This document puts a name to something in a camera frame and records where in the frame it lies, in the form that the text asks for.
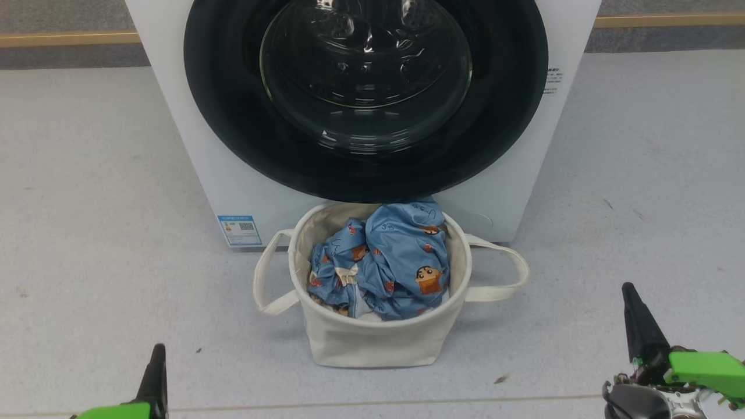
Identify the black washing machine door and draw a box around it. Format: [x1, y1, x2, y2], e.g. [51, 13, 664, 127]
[184, 0, 549, 204]

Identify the white front-load washing machine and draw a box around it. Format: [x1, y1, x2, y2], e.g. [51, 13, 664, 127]
[125, 0, 602, 250]

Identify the cream canvas laundry basket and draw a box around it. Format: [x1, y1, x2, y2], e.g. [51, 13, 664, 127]
[253, 201, 530, 369]

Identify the white plastic bag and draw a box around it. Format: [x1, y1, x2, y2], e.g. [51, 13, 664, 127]
[354, 294, 385, 322]

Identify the black printed text label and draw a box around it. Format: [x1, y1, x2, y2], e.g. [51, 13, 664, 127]
[544, 66, 565, 96]

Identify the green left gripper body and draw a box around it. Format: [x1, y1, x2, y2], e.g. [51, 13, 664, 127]
[74, 402, 153, 419]

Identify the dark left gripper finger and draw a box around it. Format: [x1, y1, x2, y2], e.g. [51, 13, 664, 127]
[136, 343, 170, 419]

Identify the blue cartoon print garment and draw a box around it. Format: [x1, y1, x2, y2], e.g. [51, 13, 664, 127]
[307, 218, 368, 317]
[356, 202, 452, 322]

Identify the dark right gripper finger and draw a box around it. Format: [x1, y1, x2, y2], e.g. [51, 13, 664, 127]
[621, 282, 671, 386]

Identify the blue energy label sticker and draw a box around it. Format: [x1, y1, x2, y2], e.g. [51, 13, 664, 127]
[217, 215, 263, 247]

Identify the round drain filter cover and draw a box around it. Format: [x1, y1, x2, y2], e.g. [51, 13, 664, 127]
[457, 208, 495, 235]

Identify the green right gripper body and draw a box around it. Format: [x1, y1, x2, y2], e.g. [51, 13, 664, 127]
[665, 348, 745, 409]

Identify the brass floor edge strip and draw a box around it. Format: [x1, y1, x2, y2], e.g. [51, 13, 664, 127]
[0, 13, 745, 48]

